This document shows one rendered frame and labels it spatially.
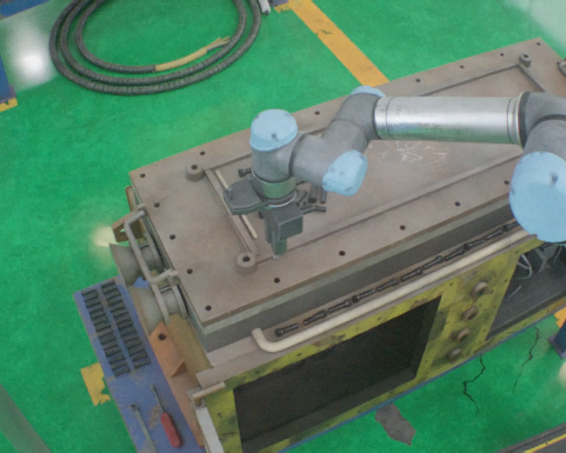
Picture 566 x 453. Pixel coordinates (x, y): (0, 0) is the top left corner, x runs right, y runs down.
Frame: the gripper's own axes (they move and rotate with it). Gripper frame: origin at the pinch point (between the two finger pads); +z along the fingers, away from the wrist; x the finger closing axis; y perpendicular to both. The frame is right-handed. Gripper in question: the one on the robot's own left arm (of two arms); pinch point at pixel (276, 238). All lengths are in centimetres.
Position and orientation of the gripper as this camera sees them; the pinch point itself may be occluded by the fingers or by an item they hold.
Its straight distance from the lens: 148.4
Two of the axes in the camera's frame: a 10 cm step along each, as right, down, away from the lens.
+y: 9.0, -3.6, 2.5
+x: -4.3, -7.1, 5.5
